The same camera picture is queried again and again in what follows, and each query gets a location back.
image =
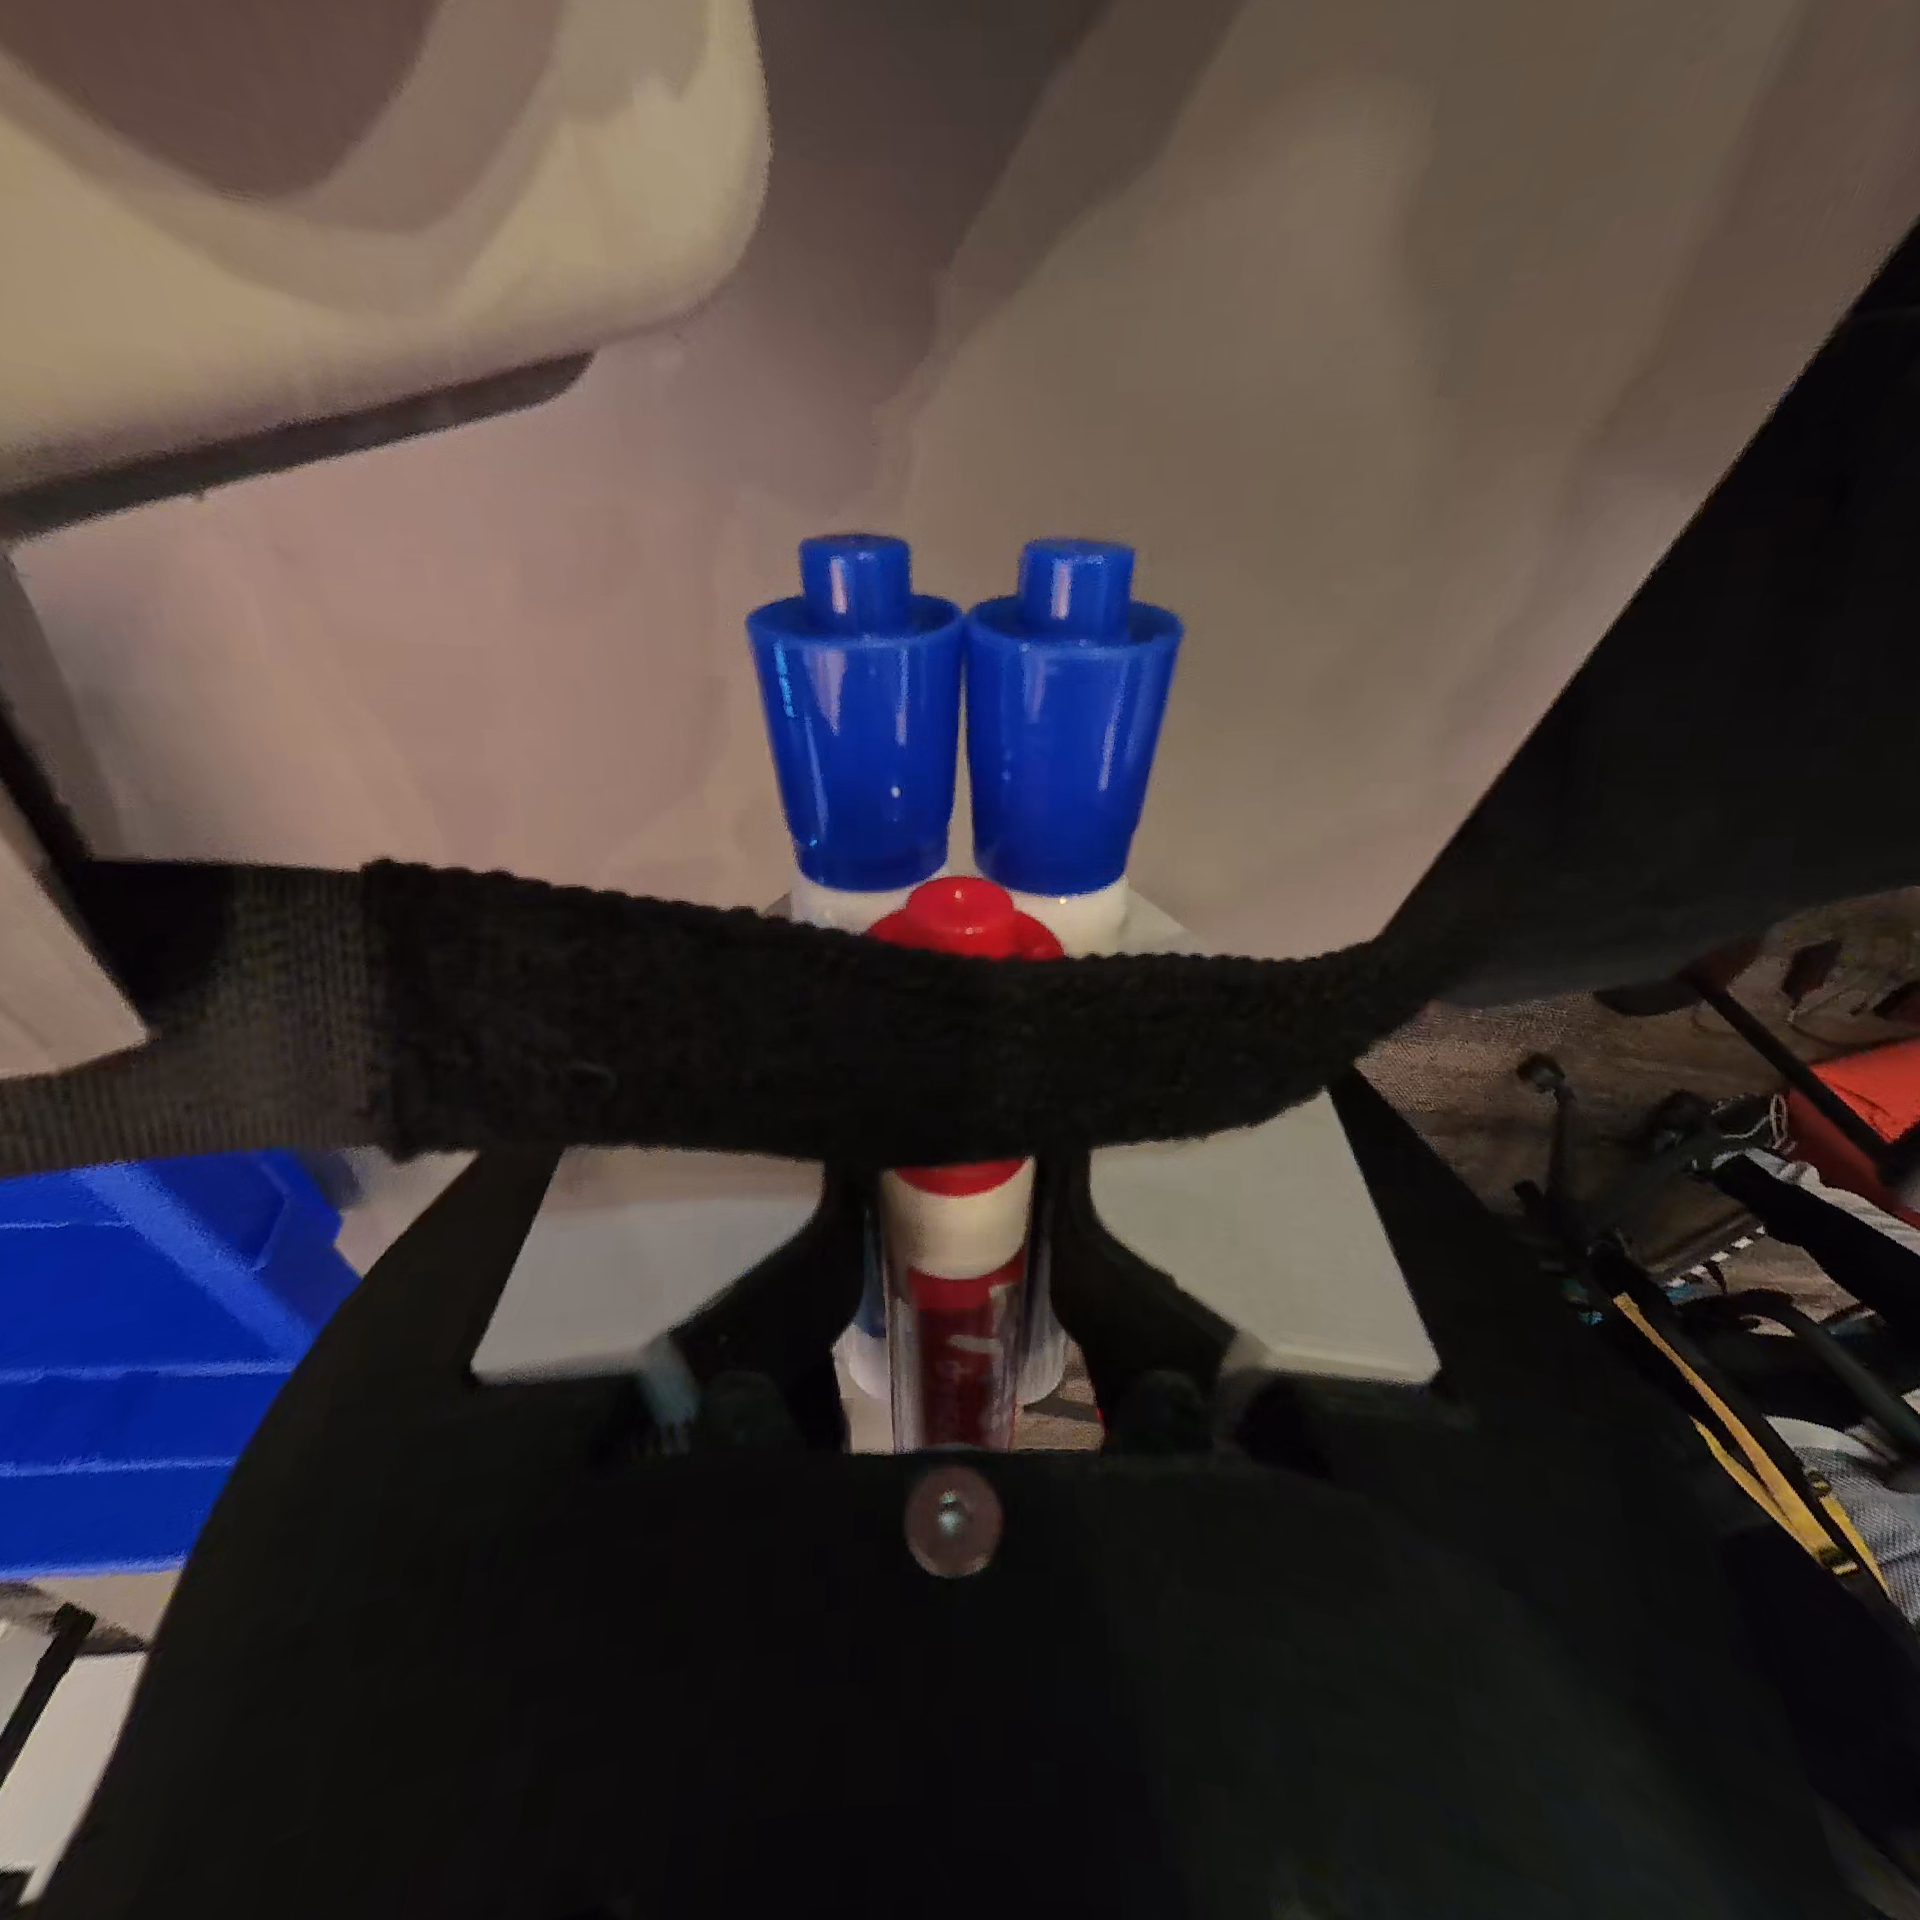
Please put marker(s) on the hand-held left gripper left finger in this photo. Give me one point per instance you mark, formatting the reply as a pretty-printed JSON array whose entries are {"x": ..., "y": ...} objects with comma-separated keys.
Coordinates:
[{"x": 598, "y": 1261}]

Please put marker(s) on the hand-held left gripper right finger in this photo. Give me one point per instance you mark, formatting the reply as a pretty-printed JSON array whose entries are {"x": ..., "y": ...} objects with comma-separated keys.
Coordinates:
[{"x": 1290, "y": 1261}]

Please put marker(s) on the red capped white marker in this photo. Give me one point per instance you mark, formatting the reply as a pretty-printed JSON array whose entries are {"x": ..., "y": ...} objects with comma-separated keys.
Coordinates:
[{"x": 963, "y": 1319}]

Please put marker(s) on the blue capped white marker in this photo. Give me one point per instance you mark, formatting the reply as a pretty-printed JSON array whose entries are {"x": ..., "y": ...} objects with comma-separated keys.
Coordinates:
[
  {"x": 1072, "y": 735},
  {"x": 858, "y": 718}
]

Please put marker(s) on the blue plastic bin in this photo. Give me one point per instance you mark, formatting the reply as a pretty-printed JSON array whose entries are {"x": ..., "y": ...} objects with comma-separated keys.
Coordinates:
[{"x": 152, "y": 1337}]

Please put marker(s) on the orange bag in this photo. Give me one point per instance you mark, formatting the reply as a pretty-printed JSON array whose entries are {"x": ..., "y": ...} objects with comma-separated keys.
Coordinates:
[{"x": 1876, "y": 1101}]

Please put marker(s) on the white rounded casing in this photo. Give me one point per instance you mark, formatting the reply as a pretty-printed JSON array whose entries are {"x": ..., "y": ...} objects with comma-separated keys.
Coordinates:
[{"x": 452, "y": 179}]

